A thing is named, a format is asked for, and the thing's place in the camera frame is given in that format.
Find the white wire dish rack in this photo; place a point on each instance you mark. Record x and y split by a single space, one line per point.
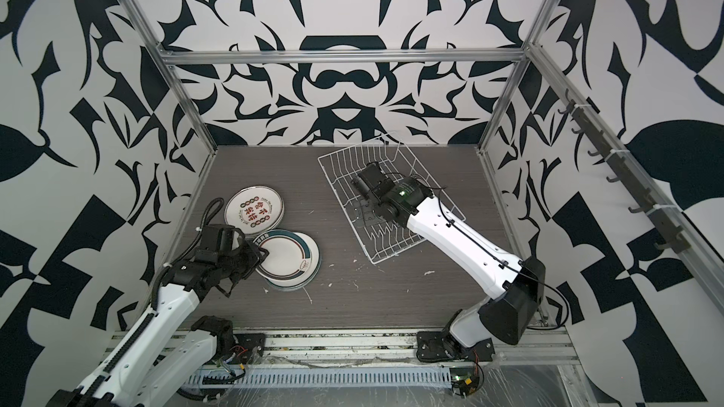
379 240

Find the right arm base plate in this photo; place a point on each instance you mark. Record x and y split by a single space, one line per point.
441 347

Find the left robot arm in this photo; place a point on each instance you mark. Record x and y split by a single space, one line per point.
136 373

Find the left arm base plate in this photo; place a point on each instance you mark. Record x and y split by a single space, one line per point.
246 348

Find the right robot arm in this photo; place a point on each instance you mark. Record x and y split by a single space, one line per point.
513 286

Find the small circuit board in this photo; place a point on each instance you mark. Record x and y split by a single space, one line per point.
465 381

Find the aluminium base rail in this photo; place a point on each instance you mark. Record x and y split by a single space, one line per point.
396 347

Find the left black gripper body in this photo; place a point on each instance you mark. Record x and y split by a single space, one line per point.
243 264

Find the wall hook rail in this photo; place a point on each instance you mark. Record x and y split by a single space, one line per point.
626 170

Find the white slotted cable duct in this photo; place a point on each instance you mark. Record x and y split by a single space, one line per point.
341 377

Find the aluminium frame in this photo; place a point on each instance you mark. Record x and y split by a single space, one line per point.
701 259

